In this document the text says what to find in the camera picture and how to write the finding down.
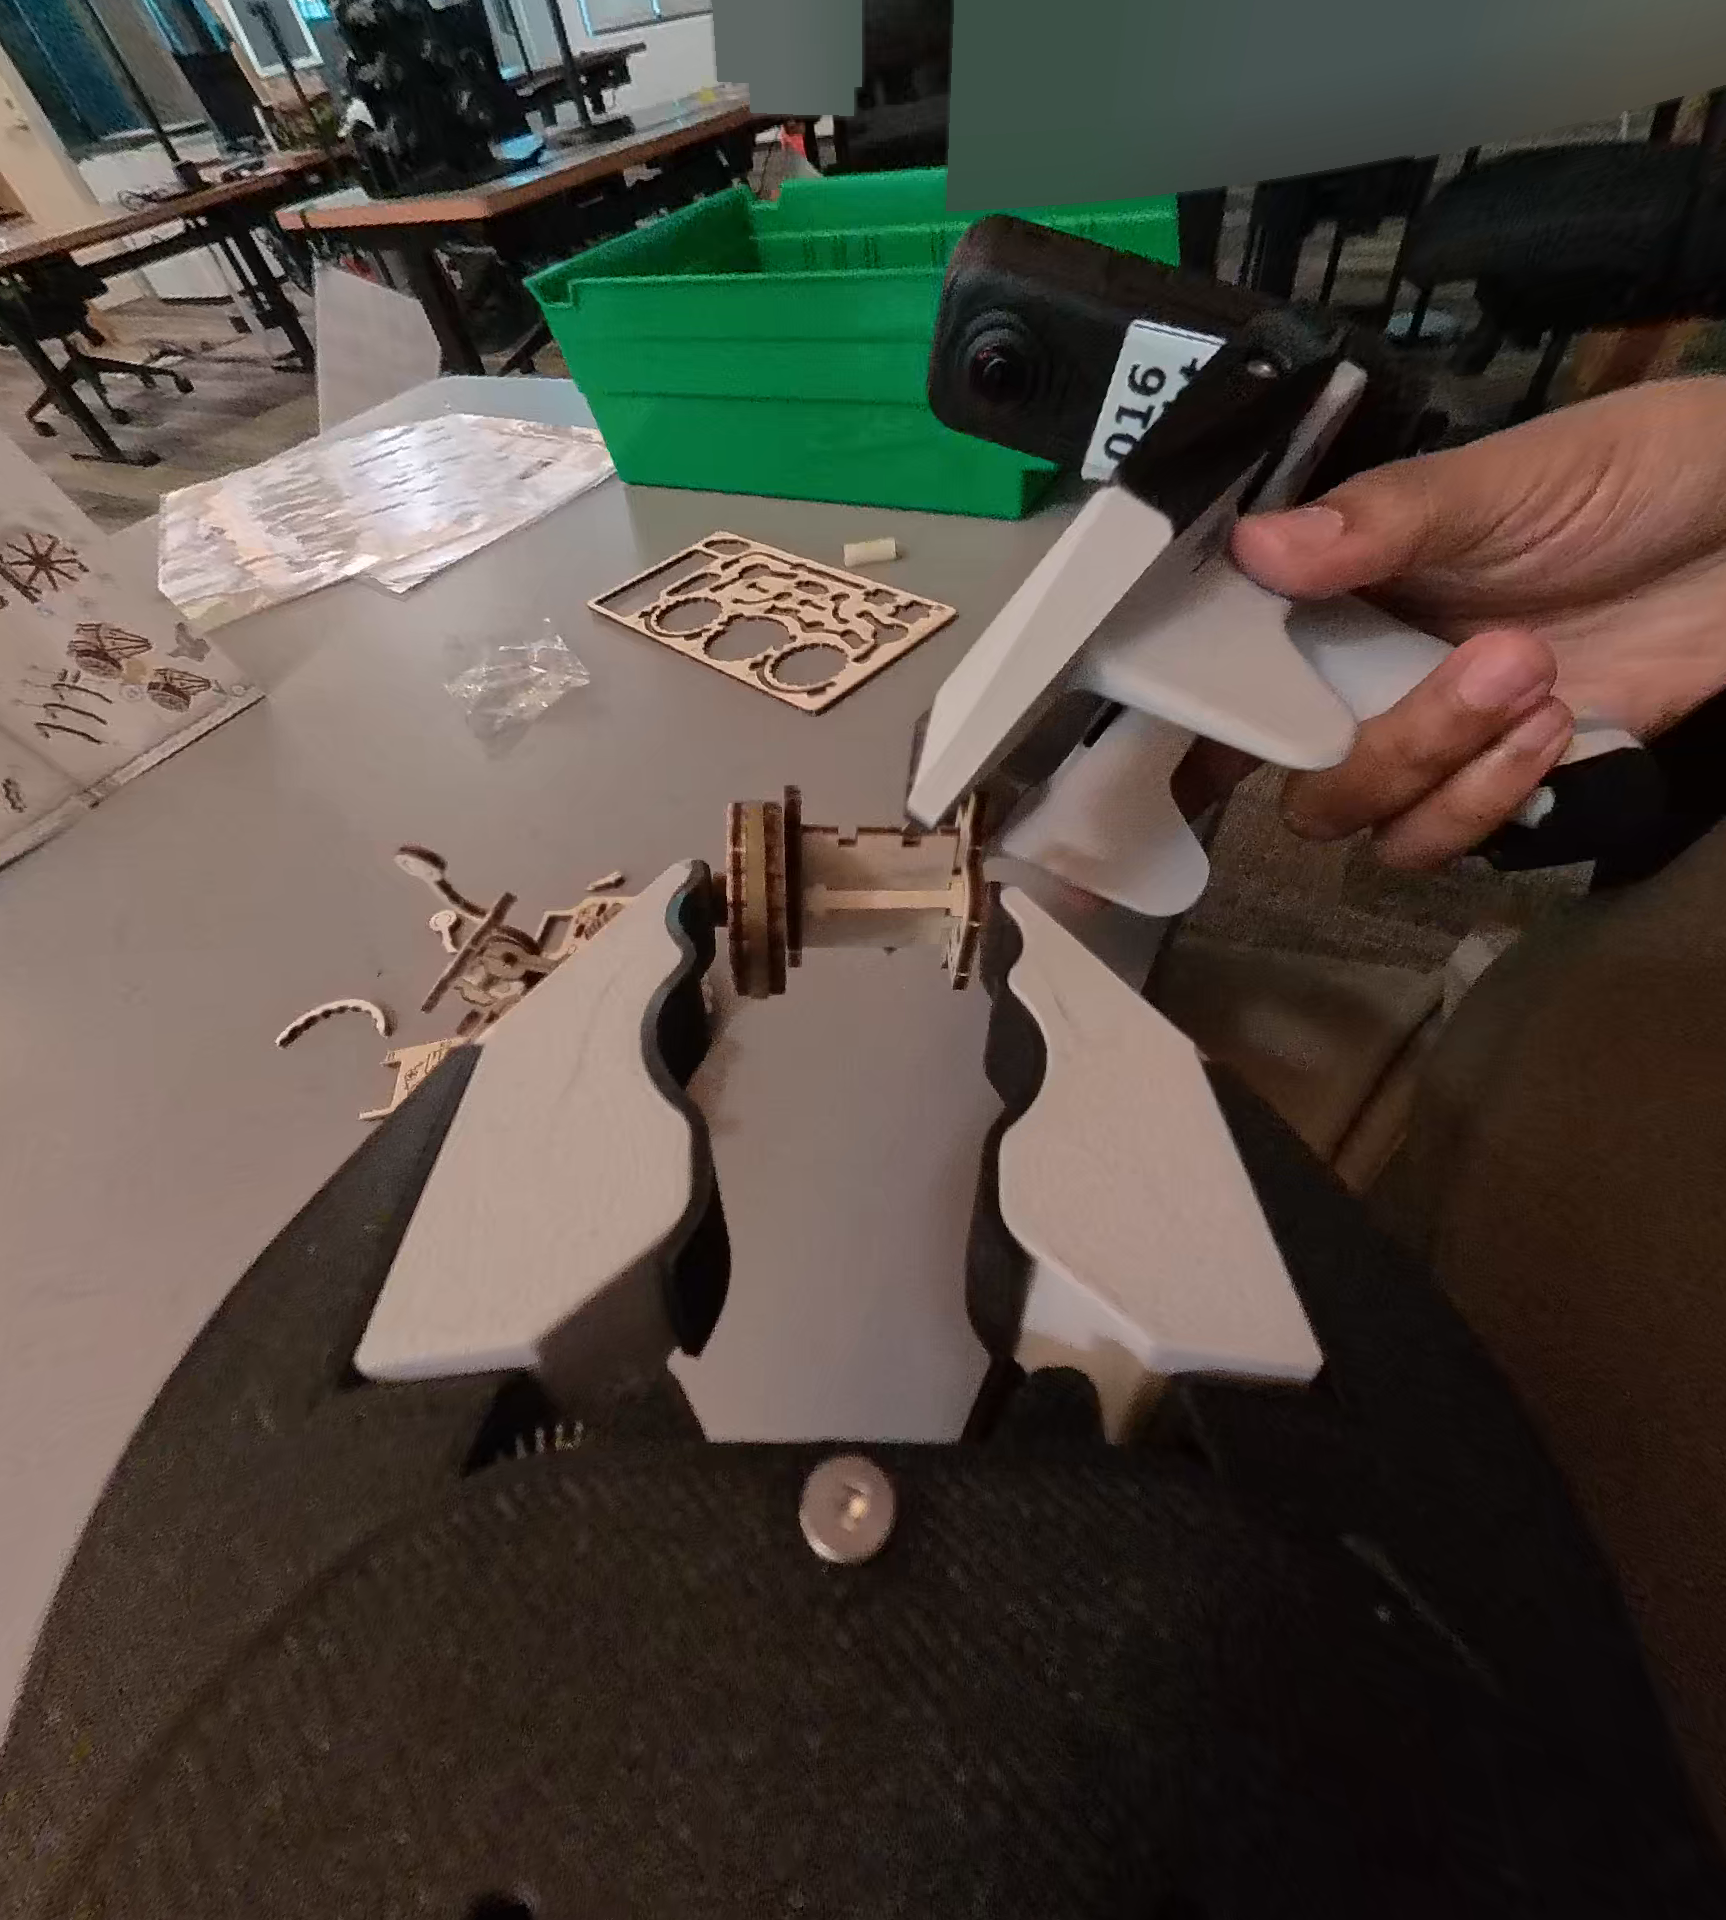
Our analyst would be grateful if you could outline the printed instruction booklet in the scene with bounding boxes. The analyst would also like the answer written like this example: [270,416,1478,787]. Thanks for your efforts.
[0,332,268,930]

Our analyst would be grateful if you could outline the person's right hand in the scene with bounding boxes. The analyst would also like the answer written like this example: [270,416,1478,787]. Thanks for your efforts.
[1230,361,1726,880]

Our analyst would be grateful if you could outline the wooden top background desk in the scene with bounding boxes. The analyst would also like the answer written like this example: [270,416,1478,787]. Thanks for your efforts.
[278,104,768,379]
[0,151,357,468]

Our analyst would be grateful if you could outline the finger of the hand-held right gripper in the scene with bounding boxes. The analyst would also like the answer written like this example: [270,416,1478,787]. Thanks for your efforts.
[987,705,1214,914]
[903,485,1358,833]

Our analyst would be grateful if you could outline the wooden puzzle sheet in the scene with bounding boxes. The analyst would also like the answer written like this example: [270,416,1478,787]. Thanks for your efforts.
[588,530,958,716]

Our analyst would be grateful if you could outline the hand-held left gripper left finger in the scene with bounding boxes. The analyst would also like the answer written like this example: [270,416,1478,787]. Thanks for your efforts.
[353,859,734,1387]

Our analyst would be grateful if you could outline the pile of wooden puzzle parts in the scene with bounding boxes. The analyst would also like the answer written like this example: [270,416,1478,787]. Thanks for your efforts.
[395,844,644,1052]

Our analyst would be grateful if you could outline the person's olive sweatshirt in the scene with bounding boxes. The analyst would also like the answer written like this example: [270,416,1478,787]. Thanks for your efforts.
[1343,721,1726,1920]

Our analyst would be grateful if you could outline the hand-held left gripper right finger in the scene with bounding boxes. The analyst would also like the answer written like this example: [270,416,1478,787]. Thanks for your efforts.
[964,884,1327,1447]

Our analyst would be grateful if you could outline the clear plastic packaging sheet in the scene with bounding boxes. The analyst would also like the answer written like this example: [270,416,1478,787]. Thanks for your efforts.
[154,414,620,625]

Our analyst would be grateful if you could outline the white panel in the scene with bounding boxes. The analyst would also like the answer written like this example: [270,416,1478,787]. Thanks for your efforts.
[313,263,443,439]

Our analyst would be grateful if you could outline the black office chair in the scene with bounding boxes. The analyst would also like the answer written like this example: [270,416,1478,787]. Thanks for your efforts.
[1403,142,1726,332]
[0,255,198,441]

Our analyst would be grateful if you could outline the green plastic bin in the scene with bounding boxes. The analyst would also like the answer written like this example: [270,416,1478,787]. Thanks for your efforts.
[524,169,1181,524]

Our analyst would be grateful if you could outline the person's beige trousers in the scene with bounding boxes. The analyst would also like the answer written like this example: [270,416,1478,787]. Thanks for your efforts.
[1178,937,1497,1195]

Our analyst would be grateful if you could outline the crumpled clear plastic bag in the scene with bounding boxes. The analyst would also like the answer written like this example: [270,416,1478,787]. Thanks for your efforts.
[446,623,596,741]

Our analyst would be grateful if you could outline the small wooden card piece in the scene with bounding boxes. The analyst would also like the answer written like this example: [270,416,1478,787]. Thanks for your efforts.
[357,1034,483,1124]

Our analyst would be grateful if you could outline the grey desk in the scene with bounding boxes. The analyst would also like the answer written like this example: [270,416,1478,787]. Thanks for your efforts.
[0,374,1210,1878]

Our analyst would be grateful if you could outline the wooden spool with gear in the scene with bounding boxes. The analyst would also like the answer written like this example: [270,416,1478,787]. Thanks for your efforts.
[724,785,992,1001]

